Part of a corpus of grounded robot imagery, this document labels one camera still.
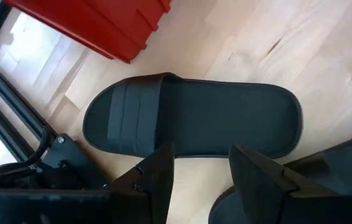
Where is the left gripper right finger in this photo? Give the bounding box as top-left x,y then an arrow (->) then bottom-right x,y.
228,144 -> 336,224

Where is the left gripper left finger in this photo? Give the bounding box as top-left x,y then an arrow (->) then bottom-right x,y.
110,141 -> 176,224

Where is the black slide sandal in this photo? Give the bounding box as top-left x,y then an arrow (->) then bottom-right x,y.
208,129 -> 352,224
82,72 -> 303,160

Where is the red plastic bin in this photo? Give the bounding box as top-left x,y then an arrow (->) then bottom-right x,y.
2,0 -> 173,65

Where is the black cable loop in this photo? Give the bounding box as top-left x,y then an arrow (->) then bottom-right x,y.
19,126 -> 52,171

